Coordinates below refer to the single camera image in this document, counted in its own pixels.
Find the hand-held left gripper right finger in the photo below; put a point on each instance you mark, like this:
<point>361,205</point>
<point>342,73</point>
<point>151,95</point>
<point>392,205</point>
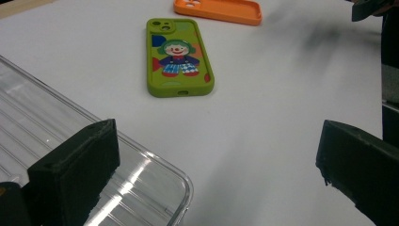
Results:
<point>360,163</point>

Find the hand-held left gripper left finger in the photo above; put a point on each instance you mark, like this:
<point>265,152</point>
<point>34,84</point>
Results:
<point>75,169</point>

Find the clear plastic tray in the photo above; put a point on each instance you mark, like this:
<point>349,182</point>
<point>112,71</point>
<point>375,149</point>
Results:
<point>31,119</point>

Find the orange phone case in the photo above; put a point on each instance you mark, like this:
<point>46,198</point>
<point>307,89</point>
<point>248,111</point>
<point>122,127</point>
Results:
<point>226,11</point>

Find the green cartoon phone case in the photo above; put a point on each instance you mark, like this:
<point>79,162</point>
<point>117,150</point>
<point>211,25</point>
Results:
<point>178,62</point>

